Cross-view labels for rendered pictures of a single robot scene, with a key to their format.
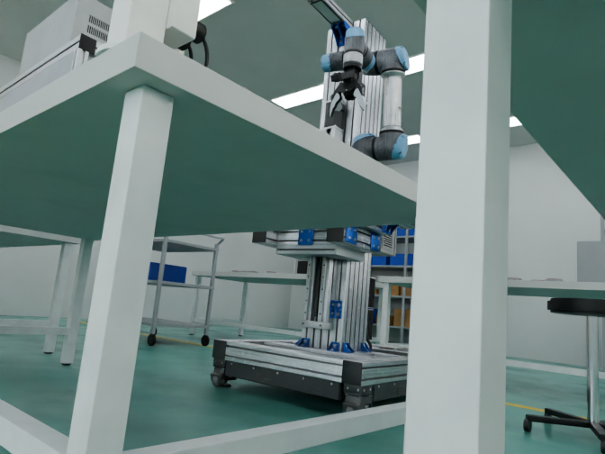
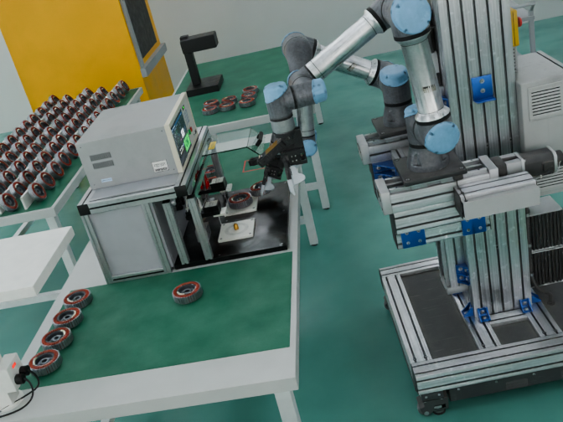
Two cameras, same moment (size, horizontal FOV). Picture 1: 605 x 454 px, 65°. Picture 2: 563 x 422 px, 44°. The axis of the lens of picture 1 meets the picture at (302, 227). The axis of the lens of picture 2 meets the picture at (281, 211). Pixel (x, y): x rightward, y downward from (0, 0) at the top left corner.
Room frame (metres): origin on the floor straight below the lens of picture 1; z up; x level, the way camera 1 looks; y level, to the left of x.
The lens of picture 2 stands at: (0.47, -1.86, 2.09)
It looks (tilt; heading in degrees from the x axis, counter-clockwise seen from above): 26 degrees down; 56
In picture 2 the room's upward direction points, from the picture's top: 14 degrees counter-clockwise
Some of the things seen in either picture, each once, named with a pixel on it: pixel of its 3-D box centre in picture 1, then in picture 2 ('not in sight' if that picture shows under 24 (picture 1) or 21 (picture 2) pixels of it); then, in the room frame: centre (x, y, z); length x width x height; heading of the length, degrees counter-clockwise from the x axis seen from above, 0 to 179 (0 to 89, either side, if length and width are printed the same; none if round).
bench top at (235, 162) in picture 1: (101, 202); (189, 237); (1.67, 0.72, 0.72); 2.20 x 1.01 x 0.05; 49
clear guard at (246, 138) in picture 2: not in sight; (227, 147); (1.98, 0.72, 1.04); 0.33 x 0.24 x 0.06; 139
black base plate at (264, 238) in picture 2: not in sight; (236, 221); (1.84, 0.57, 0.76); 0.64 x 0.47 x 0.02; 49
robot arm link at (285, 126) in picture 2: (352, 61); (282, 124); (1.70, -0.13, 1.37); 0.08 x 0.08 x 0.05
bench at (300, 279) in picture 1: (281, 311); not in sight; (5.35, 0.15, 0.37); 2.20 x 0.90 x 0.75; 49
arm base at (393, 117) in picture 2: not in sight; (399, 110); (2.50, 0.13, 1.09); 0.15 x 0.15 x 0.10
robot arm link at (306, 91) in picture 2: (359, 57); (307, 92); (1.80, -0.17, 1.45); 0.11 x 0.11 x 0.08; 61
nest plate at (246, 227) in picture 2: not in sight; (236, 229); (1.77, 0.47, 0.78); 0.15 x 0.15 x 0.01; 49
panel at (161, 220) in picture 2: not in sight; (175, 199); (1.66, 0.73, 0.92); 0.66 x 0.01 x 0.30; 49
